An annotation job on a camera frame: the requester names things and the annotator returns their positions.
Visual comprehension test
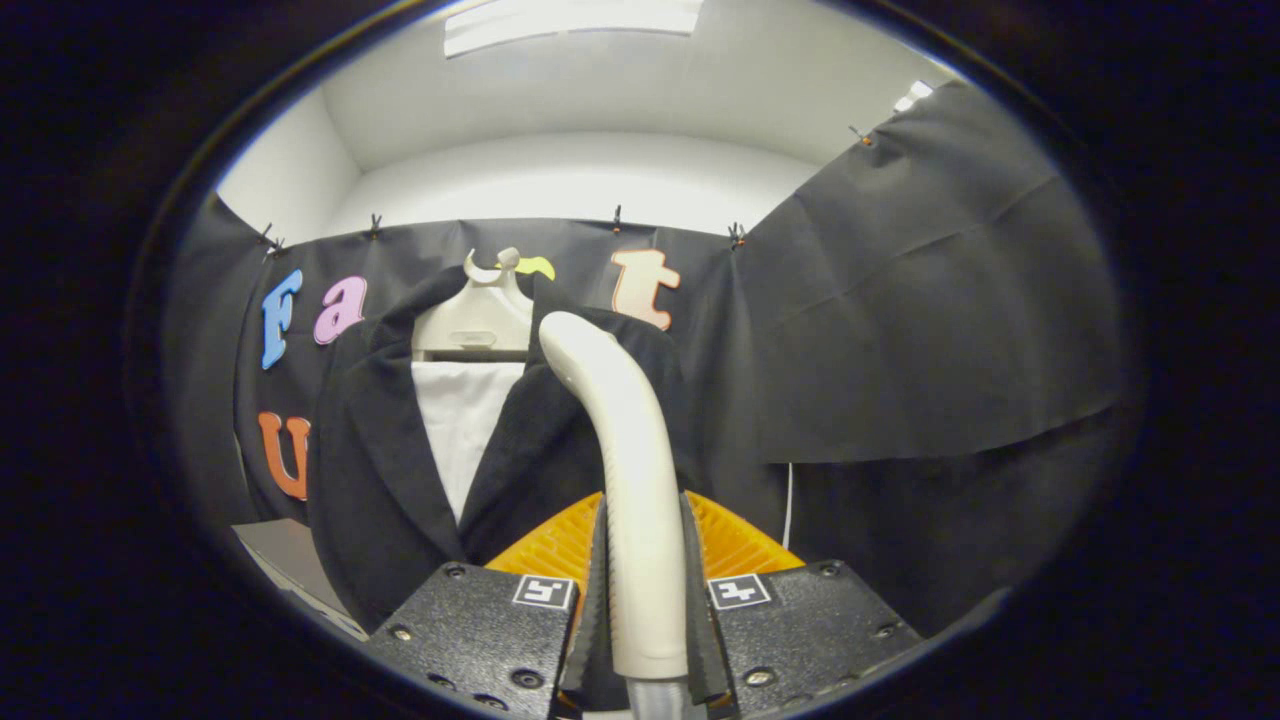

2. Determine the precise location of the black backdrop cloth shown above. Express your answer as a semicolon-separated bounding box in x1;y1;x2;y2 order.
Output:
165;80;1126;641

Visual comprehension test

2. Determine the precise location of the white garment steamer head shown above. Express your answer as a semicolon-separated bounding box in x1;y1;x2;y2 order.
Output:
538;310;691;681

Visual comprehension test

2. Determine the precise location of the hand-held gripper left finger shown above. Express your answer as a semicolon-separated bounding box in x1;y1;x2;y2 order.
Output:
362;492;609;720

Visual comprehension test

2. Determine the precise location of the white fabric torso form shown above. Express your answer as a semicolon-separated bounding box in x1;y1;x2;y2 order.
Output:
412;360;528;523

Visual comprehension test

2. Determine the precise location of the black jacket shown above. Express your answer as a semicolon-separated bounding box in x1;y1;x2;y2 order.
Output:
305;265;766;636

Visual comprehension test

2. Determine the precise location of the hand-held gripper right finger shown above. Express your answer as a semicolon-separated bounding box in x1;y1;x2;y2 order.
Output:
683;490;923;720

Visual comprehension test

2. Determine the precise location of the white plastic hanger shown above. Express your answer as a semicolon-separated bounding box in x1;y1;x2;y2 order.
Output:
410;247;534;363

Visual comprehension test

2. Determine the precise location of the beige cabinet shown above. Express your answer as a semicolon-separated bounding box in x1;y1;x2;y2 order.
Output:
232;518;371;641

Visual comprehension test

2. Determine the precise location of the long ceiling light panel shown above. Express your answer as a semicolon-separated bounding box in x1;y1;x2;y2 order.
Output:
443;0;706;59

